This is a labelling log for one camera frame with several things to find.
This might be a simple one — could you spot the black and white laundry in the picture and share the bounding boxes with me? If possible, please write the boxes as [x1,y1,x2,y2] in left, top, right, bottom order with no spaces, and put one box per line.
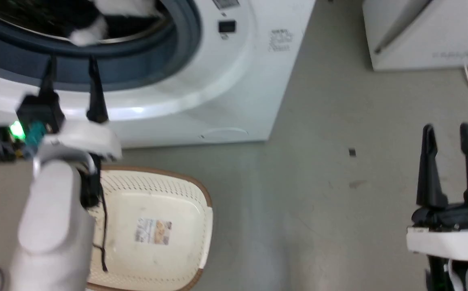
[67,0,167,46]

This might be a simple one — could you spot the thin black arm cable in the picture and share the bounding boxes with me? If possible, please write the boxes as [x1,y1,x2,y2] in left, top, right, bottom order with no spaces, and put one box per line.
[81,160,109,273]

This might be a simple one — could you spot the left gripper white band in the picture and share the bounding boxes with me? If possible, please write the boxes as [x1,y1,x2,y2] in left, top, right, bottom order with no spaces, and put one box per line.
[16,56,122,163]

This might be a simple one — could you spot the white box appliance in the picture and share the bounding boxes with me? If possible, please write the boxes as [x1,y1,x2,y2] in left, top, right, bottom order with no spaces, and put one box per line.
[362,0,468,72]

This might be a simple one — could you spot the printed sticker label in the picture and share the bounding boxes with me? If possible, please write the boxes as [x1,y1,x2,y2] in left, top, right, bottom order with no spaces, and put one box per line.
[135,218,173,246]

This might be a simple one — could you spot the white front-load washing machine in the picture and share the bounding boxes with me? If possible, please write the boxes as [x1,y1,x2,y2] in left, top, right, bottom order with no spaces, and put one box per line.
[0,0,317,149]

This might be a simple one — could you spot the cream laundry basket brown rim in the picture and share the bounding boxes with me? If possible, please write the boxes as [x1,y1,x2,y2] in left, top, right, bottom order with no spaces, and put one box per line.
[84,165,214,291]

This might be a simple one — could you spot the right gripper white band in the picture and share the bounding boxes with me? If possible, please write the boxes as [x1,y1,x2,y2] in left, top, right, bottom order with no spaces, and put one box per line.
[406,122,468,263]

